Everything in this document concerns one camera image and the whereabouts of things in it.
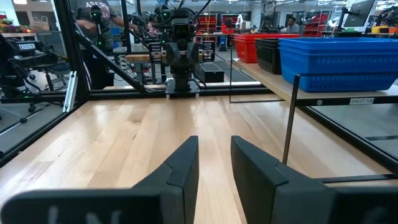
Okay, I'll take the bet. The distant seated person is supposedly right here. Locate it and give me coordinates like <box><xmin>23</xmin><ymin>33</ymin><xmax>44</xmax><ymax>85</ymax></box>
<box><xmin>285</xmin><ymin>16</ymin><xmax>300</xmax><ymax>34</ymax></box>

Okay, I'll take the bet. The black floor mat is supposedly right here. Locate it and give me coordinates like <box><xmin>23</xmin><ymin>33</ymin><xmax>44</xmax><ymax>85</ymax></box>
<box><xmin>214</xmin><ymin>60</ymin><xmax>259</xmax><ymax>83</ymax></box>

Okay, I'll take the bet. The black aluminium cell frame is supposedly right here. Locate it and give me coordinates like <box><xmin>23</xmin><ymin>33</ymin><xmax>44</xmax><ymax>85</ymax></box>
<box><xmin>0</xmin><ymin>0</ymin><xmax>398</xmax><ymax>175</ymax></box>

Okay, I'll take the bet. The wooden shelf with black frame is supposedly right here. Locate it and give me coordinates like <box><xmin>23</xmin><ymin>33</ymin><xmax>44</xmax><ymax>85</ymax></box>
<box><xmin>229</xmin><ymin>46</ymin><xmax>398</xmax><ymax>184</ymax></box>

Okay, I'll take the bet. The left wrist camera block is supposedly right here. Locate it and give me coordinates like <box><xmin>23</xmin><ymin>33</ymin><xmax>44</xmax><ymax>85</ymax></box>
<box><xmin>169</xmin><ymin>17</ymin><xmax>196</xmax><ymax>42</ymax></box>

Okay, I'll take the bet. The yellow bin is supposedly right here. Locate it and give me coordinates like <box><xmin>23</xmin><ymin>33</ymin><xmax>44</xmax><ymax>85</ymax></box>
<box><xmin>371</xmin><ymin>25</ymin><xmax>398</xmax><ymax>34</ymax></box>

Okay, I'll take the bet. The red storage shelving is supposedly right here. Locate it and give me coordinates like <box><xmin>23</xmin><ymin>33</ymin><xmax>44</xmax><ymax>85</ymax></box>
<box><xmin>220</xmin><ymin>14</ymin><xmax>242</xmax><ymax>34</ymax></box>
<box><xmin>198</xmin><ymin>15</ymin><xmax>218</xmax><ymax>34</ymax></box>

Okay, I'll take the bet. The black floor case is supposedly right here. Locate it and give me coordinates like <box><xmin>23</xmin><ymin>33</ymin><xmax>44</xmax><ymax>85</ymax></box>
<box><xmin>193</xmin><ymin>63</ymin><xmax>225</xmax><ymax>84</ymax></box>

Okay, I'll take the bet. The white shelf label sticker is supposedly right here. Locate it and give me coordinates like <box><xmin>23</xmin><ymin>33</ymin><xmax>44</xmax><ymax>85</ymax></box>
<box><xmin>349</xmin><ymin>97</ymin><xmax>375</xmax><ymax>106</ymax></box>

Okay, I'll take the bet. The black office chair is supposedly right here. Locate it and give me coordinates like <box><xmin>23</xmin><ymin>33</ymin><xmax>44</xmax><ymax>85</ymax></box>
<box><xmin>27</xmin><ymin>58</ymin><xmax>72</xmax><ymax>91</ymax></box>

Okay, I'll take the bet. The wooden workbench top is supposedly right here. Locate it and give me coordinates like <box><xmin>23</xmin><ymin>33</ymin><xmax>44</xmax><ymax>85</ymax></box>
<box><xmin>125</xmin><ymin>53</ymin><xmax>175</xmax><ymax>64</ymax></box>

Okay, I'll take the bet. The standing person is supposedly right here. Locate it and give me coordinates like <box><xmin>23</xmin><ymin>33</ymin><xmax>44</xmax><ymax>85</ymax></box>
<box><xmin>70</xmin><ymin>0</ymin><xmax>140</xmax><ymax>90</ymax></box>

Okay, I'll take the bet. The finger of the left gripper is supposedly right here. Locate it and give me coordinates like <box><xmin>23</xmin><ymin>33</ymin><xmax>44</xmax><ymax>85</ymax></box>
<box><xmin>165</xmin><ymin>42</ymin><xmax>179</xmax><ymax>68</ymax></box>
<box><xmin>187</xmin><ymin>42</ymin><xmax>200</xmax><ymax>67</ymax></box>

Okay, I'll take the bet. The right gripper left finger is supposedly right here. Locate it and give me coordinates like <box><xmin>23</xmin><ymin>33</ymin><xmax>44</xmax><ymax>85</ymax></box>
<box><xmin>1</xmin><ymin>136</ymin><xmax>200</xmax><ymax>224</ymax></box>

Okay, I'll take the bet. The red plastic basket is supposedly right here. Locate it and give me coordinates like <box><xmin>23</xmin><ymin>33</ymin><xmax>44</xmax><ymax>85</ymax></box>
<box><xmin>233</xmin><ymin>33</ymin><xmax>300</xmax><ymax>40</ymax></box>
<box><xmin>234</xmin><ymin>37</ymin><xmax>259</xmax><ymax>64</ymax></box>

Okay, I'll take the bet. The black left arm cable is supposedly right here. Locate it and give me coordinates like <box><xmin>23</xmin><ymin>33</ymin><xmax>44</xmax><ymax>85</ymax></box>
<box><xmin>192</xmin><ymin>0</ymin><xmax>213</xmax><ymax>24</ymax></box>

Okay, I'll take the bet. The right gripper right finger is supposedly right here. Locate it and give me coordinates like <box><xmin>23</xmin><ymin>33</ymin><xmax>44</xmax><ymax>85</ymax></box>
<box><xmin>230</xmin><ymin>136</ymin><xmax>398</xmax><ymax>224</ymax></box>

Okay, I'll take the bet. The silver frame bracket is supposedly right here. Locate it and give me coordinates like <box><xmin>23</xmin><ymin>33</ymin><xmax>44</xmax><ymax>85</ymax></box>
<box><xmin>62</xmin><ymin>70</ymin><xmax>78</xmax><ymax>113</ymax></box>

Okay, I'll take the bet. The pile of toy fruit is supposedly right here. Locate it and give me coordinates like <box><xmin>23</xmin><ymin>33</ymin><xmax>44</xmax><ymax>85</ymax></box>
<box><xmin>0</xmin><ymin>17</ymin><xmax>30</xmax><ymax>34</ymax></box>

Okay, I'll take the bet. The red slanted rack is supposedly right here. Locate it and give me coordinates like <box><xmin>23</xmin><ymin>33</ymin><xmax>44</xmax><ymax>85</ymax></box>
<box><xmin>303</xmin><ymin>13</ymin><xmax>330</xmax><ymax>38</ymax></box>

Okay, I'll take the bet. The black box with white labels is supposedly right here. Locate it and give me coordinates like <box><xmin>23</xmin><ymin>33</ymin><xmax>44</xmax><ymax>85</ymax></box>
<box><xmin>201</xmin><ymin>40</ymin><xmax>216</xmax><ymax>62</ymax></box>
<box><xmin>148</xmin><ymin>42</ymin><xmax>165</xmax><ymax>63</ymax></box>

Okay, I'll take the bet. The black monitor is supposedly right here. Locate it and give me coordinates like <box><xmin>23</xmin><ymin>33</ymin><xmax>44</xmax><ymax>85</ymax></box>
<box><xmin>341</xmin><ymin>0</ymin><xmax>376</xmax><ymax>29</ymax></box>

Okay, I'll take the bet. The wicker basket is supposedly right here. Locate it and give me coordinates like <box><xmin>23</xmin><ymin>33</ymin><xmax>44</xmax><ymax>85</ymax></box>
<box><xmin>29</xmin><ymin>15</ymin><xmax>51</xmax><ymax>32</ymax></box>

